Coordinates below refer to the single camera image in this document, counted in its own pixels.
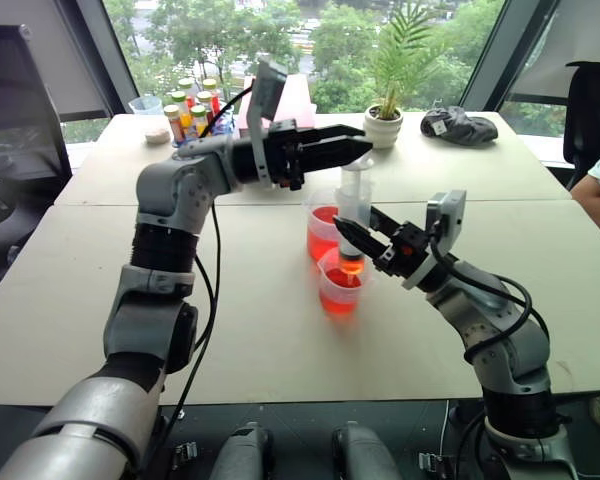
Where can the small white round pad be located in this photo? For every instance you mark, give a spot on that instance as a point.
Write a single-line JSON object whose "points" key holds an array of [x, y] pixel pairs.
{"points": [[157, 136]]}

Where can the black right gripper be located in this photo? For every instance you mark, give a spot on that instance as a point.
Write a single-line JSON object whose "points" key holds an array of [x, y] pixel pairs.
{"points": [[405, 250]]}

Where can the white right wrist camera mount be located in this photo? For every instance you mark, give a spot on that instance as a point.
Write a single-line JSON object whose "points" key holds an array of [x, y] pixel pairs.
{"points": [[447, 210]]}

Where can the dark monitor screen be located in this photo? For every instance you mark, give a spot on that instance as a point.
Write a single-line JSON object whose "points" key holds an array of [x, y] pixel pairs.
{"points": [[15, 115]]}

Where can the clear plastic syringe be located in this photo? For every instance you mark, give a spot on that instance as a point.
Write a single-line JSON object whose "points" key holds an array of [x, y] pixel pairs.
{"points": [[352, 200]]}

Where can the blue patterned packet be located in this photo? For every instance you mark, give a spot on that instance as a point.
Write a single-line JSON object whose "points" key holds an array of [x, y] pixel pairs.
{"points": [[224, 122]]}

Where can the green capped bottle orange liquid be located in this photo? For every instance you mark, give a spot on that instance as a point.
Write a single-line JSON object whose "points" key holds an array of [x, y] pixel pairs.
{"points": [[173, 122]]}

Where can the dark grey crumpled cloth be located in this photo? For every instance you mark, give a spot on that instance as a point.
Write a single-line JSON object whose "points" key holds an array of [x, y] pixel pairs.
{"points": [[460, 125]]}

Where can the pink box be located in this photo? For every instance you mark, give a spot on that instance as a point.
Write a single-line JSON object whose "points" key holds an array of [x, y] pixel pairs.
{"points": [[297, 100]]}

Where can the green capped bottle yellow liquid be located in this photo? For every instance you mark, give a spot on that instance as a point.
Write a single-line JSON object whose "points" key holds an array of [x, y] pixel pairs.
{"points": [[199, 122], [180, 107]]}

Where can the dark rounded grey shape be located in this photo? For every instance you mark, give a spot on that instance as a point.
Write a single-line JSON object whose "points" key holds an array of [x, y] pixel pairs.
{"points": [[240, 455], [362, 455]]}

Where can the person in pale shirt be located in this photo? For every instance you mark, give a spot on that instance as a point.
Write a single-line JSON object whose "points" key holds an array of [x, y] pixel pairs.
{"points": [[597, 205]]}

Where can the clear cup with red liquid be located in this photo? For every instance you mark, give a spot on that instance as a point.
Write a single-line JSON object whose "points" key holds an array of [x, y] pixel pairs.
{"points": [[340, 295], [320, 235]]}

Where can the empty clear plastic cup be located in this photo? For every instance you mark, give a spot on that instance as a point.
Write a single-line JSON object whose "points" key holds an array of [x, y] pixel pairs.
{"points": [[145, 105]]}

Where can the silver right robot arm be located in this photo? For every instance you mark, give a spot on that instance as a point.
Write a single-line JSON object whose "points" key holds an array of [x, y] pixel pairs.
{"points": [[510, 340]]}

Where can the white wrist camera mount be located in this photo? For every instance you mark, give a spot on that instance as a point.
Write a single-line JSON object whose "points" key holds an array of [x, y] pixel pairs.
{"points": [[260, 100], [447, 210]]}

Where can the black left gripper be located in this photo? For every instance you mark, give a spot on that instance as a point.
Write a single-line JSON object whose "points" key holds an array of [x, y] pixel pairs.
{"points": [[285, 155]]}

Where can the black office chair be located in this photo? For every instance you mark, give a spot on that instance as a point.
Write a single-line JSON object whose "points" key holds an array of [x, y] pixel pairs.
{"points": [[590, 115]]}

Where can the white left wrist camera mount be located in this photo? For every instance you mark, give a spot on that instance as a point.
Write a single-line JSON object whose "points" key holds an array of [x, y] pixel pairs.
{"points": [[260, 100]]}

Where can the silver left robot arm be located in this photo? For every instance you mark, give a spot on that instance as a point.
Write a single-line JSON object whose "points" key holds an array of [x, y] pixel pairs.
{"points": [[170, 185]]}

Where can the palm plant in white pot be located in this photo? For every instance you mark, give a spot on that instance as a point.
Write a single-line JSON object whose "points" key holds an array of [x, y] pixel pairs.
{"points": [[382, 127]]}

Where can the green capped bottle red liquid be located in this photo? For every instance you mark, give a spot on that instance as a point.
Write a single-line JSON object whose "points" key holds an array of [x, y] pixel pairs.
{"points": [[210, 90], [186, 92], [205, 100]]}

